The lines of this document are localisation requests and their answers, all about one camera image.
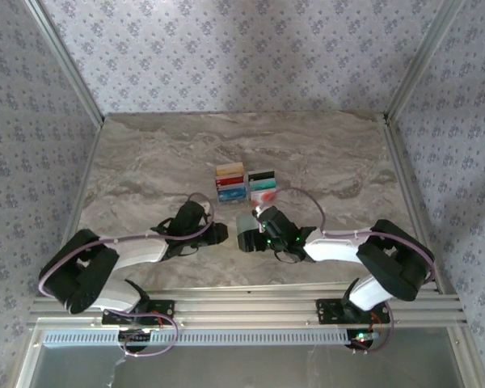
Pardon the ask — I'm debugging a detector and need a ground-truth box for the aluminium side rail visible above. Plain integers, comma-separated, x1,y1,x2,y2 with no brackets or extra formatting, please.
44,119,105,298
382,112,448,294

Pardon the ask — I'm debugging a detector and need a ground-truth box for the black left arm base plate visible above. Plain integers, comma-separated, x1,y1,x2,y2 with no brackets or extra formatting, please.
100,298,175,327

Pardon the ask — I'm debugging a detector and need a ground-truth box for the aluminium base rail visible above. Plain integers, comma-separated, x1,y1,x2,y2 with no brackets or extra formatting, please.
27,282,468,329

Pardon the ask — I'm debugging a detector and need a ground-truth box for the white red card stack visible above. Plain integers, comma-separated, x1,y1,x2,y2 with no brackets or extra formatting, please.
250,189,278,207

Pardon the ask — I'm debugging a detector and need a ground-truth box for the blue card stack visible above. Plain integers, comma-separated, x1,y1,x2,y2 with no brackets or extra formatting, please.
217,186,247,204

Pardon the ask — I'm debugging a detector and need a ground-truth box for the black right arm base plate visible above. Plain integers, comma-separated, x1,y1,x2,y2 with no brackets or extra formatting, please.
314,297,391,326

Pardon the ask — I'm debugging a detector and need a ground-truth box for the grey slotted cable duct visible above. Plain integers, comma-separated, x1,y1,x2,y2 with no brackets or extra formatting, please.
42,327,351,348

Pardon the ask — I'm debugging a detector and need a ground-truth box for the gold card stack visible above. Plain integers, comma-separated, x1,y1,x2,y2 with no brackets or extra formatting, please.
215,162,245,177

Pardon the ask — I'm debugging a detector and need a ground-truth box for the green card holder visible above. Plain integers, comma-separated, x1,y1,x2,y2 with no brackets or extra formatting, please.
234,213,262,254

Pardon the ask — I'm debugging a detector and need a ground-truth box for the aluminium frame post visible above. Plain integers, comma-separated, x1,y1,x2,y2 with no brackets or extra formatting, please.
386,0,466,122
23,0,105,127

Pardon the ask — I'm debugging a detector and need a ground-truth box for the right controller board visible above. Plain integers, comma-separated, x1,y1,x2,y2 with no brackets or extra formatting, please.
347,329,380,352

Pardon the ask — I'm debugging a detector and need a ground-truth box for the left controller board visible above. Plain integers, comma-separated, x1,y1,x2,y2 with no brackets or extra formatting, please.
119,327,154,352

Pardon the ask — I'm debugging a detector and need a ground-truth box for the grey metal panel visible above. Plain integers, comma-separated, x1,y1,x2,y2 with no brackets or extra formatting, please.
15,327,484,388

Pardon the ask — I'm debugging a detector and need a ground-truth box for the controller board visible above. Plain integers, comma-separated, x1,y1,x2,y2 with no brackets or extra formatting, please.
119,327,154,352
347,329,380,352

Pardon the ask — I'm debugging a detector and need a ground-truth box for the teal card stack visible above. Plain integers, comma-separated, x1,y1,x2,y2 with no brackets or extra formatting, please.
249,179,279,192

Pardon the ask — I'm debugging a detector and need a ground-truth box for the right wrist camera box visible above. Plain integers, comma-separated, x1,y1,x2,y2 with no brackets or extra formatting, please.
253,205,286,239

